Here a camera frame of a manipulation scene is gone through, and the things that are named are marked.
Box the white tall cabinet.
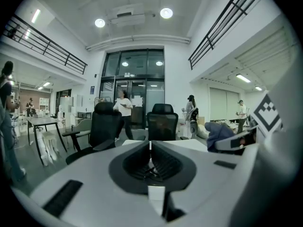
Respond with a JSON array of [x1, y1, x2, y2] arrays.
[[59, 95, 83, 127]]

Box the black office chair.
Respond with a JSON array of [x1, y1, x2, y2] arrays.
[[137, 104, 190, 142], [65, 102, 125, 165]]

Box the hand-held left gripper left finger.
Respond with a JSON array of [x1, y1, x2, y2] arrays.
[[30, 140, 164, 222]]

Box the white stool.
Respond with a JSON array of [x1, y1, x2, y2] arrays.
[[40, 131, 61, 167]]

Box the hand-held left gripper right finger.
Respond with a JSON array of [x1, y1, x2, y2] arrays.
[[151, 140, 242, 222]]

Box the white beanbag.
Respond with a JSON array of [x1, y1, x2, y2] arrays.
[[197, 124, 211, 140]]

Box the white marble table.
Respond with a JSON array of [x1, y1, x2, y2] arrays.
[[122, 139, 209, 153]]

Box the dark grey table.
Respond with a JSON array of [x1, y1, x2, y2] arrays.
[[26, 116, 68, 154]]

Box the black white backpack rig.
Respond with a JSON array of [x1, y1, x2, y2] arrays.
[[189, 107, 200, 140]]

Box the ceiling air conditioner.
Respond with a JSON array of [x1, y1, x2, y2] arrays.
[[106, 3, 146, 28]]

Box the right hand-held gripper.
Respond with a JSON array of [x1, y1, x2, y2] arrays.
[[214, 92, 284, 153]]

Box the glass entrance doors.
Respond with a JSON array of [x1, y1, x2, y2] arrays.
[[99, 48, 165, 130]]

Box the black balcony railing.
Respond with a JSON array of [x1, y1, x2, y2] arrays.
[[188, 0, 265, 70], [2, 14, 88, 75]]

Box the dark blue cloth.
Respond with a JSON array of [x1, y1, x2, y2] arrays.
[[205, 122, 237, 152]]

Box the beige armchair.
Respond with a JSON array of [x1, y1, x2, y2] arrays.
[[62, 118, 93, 151]]

